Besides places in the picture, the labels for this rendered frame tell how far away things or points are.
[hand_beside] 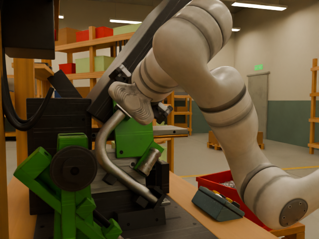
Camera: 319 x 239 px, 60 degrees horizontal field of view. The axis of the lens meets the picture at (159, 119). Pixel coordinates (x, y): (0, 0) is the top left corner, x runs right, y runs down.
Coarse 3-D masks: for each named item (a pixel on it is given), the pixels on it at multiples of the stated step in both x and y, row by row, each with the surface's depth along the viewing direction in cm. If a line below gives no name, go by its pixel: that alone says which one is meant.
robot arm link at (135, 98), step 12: (120, 84) 46; (132, 84) 46; (144, 84) 44; (120, 96) 45; (132, 96) 46; (144, 96) 46; (156, 96) 46; (132, 108) 45; (144, 108) 46; (144, 120) 46
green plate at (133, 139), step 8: (128, 120) 81; (120, 128) 79; (128, 128) 80; (136, 128) 81; (144, 128) 82; (152, 128) 83; (120, 136) 79; (128, 136) 80; (136, 136) 81; (144, 136) 81; (152, 136) 82; (120, 144) 78; (128, 144) 79; (136, 144) 80; (144, 144) 81; (120, 152) 78; (128, 152) 79; (136, 152) 80; (144, 152) 80
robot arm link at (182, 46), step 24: (168, 24) 31; (192, 24) 30; (216, 24) 31; (168, 48) 30; (192, 48) 30; (216, 48) 32; (168, 72) 34; (192, 72) 31; (216, 72) 37; (192, 96) 36; (216, 96) 34; (240, 96) 35
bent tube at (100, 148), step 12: (120, 108) 76; (108, 120) 76; (120, 120) 77; (108, 132) 75; (96, 144) 73; (96, 156) 73; (108, 168) 73; (120, 168) 74; (120, 180) 74; (132, 180) 74; (144, 192) 74
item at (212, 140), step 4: (212, 132) 714; (260, 132) 701; (208, 136) 732; (212, 136) 714; (260, 136) 702; (208, 140) 733; (212, 140) 715; (216, 140) 694; (260, 140) 703; (208, 144) 726; (212, 144) 710; (216, 144) 694; (260, 144) 701; (216, 148) 693; (220, 148) 703; (260, 148) 703
